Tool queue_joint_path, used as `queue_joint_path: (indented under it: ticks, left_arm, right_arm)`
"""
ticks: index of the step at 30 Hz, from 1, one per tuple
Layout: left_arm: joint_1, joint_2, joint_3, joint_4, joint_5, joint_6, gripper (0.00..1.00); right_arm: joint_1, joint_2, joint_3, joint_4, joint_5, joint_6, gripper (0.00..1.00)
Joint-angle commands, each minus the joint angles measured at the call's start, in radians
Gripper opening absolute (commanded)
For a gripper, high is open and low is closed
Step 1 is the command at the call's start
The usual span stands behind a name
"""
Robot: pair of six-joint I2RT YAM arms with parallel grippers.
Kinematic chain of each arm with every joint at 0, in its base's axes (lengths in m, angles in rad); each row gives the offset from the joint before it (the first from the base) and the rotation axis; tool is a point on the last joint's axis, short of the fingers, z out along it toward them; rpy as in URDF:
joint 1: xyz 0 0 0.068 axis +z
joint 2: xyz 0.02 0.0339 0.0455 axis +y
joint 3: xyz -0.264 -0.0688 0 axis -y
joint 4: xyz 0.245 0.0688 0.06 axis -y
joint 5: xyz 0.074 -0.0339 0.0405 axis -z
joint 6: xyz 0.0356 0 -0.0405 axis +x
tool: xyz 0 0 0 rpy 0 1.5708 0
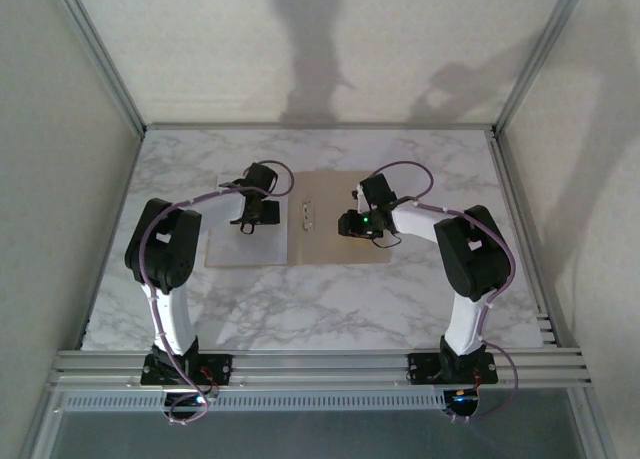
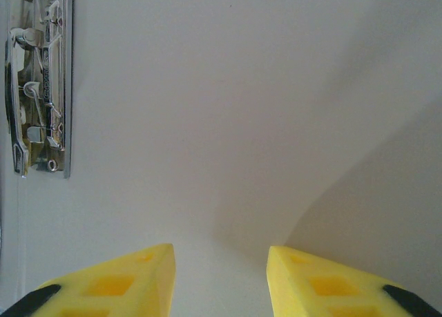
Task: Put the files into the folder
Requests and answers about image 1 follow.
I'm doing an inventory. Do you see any slotted grey cable duct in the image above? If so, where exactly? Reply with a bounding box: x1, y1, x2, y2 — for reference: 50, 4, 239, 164
58, 391, 447, 413

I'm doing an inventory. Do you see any aluminium table edge rail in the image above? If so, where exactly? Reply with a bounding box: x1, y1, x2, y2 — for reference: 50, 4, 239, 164
47, 347, 595, 391

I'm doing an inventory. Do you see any brown clipboard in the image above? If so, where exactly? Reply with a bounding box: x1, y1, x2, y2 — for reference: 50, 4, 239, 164
203, 170, 395, 270

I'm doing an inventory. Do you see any small lit controller board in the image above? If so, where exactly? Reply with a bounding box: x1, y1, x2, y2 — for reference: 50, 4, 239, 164
163, 391, 217, 415
443, 388, 482, 415

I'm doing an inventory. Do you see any white paper sheet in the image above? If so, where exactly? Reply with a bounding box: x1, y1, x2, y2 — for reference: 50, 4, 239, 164
206, 186, 291, 267

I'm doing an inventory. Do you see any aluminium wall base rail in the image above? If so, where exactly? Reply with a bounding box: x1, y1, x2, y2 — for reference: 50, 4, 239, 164
143, 122, 497, 132

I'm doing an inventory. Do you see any aluminium frame post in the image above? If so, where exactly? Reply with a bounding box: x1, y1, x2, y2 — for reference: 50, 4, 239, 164
491, 0, 591, 136
47, 0, 148, 135

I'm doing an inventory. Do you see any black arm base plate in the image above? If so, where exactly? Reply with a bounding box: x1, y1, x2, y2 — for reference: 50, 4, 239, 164
140, 353, 235, 386
407, 351, 500, 385

